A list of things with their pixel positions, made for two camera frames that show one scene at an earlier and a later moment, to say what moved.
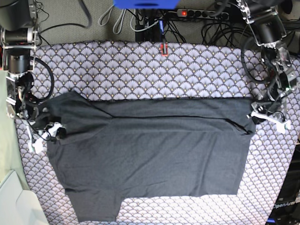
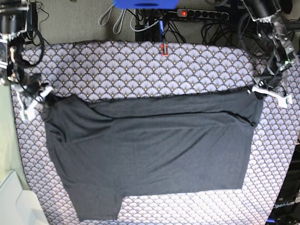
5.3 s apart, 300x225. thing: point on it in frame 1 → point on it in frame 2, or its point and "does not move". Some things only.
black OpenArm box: x=286 y=209 does not move
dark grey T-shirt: x=117 y=148 does not move
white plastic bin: x=19 y=205 does not move
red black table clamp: x=164 y=49 does not move
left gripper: x=33 y=115 → x=31 y=84
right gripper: x=273 y=106 → x=273 y=82
